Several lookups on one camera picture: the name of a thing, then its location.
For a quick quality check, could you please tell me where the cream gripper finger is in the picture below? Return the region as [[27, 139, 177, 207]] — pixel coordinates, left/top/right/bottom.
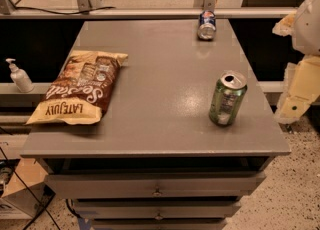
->
[[274, 56, 320, 124], [272, 13, 296, 37]]

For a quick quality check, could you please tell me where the blue pepsi can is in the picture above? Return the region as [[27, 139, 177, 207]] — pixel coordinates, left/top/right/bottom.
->
[[197, 10, 216, 40]]

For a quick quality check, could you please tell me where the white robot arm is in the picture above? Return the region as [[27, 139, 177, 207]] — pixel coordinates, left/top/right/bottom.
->
[[272, 0, 320, 124]]

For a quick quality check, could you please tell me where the green soda can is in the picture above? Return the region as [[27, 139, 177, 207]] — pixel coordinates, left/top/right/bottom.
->
[[209, 70, 247, 126]]

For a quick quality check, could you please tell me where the brown chip bag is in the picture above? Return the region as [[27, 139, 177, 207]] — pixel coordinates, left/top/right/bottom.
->
[[27, 50, 128, 125]]

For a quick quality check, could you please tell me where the grey drawer cabinet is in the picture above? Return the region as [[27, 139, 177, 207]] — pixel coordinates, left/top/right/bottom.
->
[[19, 19, 292, 230]]

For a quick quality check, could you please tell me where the bottom grey drawer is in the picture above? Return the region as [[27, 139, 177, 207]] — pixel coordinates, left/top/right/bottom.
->
[[91, 219, 227, 230]]

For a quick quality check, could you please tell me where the grey drawer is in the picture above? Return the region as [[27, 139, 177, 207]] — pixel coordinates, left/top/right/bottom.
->
[[74, 200, 240, 220], [91, 219, 227, 230], [46, 172, 266, 199]]

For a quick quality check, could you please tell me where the middle grey drawer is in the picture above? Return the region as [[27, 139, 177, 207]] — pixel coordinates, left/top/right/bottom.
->
[[74, 200, 240, 220]]

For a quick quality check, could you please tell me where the top grey drawer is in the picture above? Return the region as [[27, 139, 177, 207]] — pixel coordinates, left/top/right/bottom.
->
[[46, 172, 266, 199]]

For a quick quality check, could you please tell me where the white pump bottle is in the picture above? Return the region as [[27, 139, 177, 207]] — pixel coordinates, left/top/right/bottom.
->
[[6, 58, 34, 93]]

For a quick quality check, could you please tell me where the cardboard box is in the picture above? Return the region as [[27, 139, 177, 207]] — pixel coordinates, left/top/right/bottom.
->
[[0, 159, 47, 219]]

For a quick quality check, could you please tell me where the black cable on ledge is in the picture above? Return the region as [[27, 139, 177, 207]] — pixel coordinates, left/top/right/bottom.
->
[[13, 5, 116, 16]]

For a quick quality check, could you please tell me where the black floor cable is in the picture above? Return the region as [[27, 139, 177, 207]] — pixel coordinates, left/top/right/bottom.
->
[[0, 147, 63, 230]]

